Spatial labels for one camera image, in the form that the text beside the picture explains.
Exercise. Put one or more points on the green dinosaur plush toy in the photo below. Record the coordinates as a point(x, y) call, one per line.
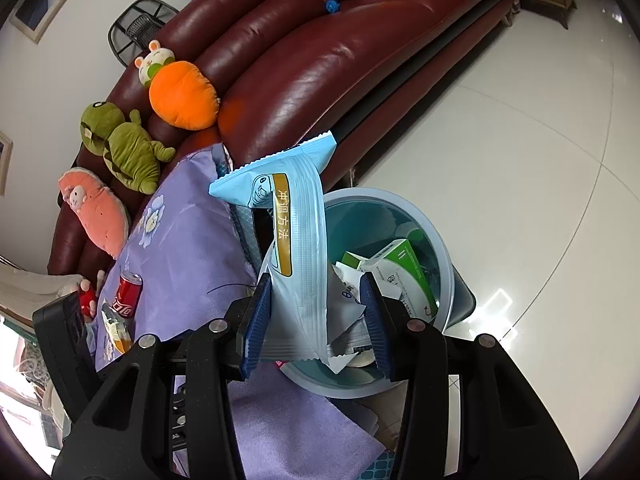
point(130, 155)

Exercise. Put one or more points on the small framed wall picture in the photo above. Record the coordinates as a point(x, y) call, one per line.
point(5, 160)

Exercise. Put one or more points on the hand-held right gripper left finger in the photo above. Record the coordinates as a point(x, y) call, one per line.
point(255, 330)

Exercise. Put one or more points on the white paper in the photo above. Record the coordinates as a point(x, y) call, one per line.
point(345, 285)

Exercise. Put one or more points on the black mesh back support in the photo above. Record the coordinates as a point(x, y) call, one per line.
point(140, 25)

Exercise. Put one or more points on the dark red leather sofa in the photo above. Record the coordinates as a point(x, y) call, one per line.
point(300, 60)

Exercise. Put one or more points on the small blue ball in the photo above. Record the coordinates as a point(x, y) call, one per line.
point(332, 7)

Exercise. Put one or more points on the red soda can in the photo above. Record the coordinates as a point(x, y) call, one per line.
point(127, 295)

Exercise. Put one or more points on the small red plush toy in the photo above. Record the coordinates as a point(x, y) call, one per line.
point(87, 302)

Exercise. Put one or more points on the light blue packet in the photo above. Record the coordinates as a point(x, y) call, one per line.
point(300, 260)

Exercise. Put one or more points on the white cloth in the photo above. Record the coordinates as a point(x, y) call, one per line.
point(25, 290)

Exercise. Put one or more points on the yellow snack packet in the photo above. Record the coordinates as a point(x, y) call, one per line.
point(117, 332)

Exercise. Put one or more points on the green and white box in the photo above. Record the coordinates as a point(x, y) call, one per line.
point(405, 270)

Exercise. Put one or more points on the orange carrot plush toy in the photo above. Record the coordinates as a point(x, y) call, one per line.
point(182, 95)

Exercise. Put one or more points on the pink plush toy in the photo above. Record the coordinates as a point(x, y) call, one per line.
point(100, 220)

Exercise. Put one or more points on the purple floral blanket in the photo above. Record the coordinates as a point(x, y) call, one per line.
point(185, 260)

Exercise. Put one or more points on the teal round bin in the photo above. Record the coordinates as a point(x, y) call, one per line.
point(442, 280)

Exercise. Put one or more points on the dark grey plastic base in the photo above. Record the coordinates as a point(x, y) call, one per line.
point(462, 300)

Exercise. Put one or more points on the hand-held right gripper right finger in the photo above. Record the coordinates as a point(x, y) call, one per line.
point(372, 320)

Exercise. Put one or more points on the grey foil packet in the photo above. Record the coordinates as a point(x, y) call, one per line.
point(350, 335)

